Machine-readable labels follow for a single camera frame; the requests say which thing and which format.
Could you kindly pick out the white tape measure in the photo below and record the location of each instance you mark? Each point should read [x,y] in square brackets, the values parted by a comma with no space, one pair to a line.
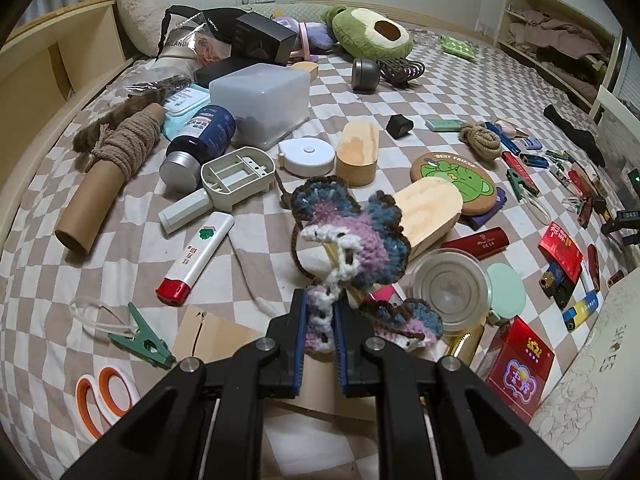
[306,155]

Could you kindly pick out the red pocket knife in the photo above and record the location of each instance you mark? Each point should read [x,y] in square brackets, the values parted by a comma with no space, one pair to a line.
[584,212]

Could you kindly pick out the orange white scissors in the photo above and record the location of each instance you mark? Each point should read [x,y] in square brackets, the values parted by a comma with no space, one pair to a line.
[82,395]

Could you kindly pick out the dark foil packet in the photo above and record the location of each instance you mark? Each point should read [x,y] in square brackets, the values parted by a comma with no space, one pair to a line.
[160,85]

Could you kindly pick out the pile of brown clothes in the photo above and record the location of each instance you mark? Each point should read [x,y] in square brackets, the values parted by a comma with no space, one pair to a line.
[560,40]

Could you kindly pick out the dark blue bottle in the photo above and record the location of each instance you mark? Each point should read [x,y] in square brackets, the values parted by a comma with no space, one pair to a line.
[205,132]

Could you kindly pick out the black wedge piece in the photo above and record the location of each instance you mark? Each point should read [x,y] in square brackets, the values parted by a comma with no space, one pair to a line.
[399,126]

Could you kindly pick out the black sock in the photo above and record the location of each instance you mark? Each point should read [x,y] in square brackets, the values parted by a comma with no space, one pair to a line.
[575,132]

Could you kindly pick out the brown knotted stockings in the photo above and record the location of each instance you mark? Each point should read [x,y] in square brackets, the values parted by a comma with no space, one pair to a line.
[130,140]

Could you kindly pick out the green dinosaur coaster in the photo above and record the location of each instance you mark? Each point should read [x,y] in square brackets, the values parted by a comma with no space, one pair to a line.
[455,180]

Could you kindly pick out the purple lighter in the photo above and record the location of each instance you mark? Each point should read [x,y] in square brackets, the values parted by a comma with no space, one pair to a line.
[492,206]

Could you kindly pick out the grey metal cylinder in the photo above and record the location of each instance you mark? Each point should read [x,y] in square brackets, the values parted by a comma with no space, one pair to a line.
[365,75]

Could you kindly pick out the grey white handheld frame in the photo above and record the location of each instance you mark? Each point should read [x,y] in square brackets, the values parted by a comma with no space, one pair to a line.
[235,175]

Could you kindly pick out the green packet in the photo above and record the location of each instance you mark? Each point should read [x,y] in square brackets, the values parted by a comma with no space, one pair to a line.
[457,48]

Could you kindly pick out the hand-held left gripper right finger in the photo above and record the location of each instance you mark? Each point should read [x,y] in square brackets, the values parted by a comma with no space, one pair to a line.
[341,355]

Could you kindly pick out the black blue lighter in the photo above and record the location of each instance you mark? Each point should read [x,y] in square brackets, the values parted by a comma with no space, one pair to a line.
[552,277]

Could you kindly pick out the medium wooden oval box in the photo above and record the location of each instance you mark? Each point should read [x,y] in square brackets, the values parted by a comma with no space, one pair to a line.
[356,155]

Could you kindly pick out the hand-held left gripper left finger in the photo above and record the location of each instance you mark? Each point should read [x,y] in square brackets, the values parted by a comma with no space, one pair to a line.
[300,345]

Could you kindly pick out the clear silver lighter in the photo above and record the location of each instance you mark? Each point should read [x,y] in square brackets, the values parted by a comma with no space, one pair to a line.
[561,175]

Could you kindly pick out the white fluffy pillow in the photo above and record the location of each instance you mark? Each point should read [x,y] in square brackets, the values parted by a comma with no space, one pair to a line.
[140,17]

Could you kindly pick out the yellow blue lighter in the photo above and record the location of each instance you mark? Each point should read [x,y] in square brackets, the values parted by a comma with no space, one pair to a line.
[580,310]

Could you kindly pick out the mint green round compact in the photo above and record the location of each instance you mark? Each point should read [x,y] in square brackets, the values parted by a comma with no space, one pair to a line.
[507,292]

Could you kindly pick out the avocado plush toy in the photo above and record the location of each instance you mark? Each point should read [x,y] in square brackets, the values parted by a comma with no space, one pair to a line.
[360,35]

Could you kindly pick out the large wooden oval box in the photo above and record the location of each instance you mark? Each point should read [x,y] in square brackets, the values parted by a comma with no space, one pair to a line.
[430,210]

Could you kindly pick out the checkered bed sheet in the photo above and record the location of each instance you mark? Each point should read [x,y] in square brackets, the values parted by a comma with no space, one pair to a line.
[250,272]

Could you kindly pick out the black cardboard box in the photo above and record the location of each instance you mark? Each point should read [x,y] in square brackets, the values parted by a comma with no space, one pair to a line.
[265,35]

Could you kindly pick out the clear plastic funnel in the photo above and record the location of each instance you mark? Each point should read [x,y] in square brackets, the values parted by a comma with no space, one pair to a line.
[450,290]

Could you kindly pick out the black flat box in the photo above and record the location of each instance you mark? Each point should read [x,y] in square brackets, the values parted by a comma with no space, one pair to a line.
[220,70]

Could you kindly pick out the white lighter red cap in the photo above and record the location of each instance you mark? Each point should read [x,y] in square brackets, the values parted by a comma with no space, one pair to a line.
[200,252]

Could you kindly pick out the long dark red lighter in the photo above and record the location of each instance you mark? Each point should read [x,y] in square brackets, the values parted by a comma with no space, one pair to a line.
[475,245]

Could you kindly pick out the red foil packet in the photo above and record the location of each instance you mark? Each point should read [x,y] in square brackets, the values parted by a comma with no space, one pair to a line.
[562,250]

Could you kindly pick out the red cigarette carton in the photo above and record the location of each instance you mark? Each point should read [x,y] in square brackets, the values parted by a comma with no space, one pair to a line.
[517,370]

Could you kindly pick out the blue wet wipes pack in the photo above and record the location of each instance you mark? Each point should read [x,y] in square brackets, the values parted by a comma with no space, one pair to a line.
[187,102]

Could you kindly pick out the pink soft item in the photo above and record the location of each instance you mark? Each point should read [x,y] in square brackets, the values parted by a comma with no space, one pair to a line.
[507,126]

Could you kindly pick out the clear plastic storage bin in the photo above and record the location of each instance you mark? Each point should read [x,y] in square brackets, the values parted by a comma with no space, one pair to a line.
[617,130]

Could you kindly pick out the purple plush toy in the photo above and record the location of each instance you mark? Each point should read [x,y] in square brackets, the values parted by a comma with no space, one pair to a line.
[312,35]

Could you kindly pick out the cardboard tube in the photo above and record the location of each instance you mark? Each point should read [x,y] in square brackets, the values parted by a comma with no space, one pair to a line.
[95,200]

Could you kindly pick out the wooden headboard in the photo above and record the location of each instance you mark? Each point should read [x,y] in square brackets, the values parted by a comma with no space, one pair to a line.
[45,70]

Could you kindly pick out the black claw hair clip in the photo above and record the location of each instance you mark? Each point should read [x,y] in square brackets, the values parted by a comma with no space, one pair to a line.
[402,71]

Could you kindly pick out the pink lighter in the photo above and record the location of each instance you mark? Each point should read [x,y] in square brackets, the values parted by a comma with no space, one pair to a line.
[387,292]

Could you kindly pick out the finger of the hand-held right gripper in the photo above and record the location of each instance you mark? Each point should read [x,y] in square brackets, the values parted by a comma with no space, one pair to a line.
[622,232]

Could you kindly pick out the green clothespin clip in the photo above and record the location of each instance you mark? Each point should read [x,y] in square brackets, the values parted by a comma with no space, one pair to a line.
[515,180]
[557,155]
[145,342]

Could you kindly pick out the clear black-trim bag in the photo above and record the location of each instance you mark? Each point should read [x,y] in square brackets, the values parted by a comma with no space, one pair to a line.
[180,45]

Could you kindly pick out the white cardboard box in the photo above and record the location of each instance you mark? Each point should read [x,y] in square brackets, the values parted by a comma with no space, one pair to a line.
[595,370]

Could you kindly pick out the translucent plastic box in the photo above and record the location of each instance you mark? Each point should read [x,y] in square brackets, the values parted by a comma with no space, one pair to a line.
[260,100]

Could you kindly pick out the lavender lighter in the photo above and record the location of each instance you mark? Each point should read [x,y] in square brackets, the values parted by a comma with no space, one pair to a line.
[530,144]

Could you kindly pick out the small red lighter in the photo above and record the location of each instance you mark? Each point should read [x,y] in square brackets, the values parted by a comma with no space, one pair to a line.
[577,182]

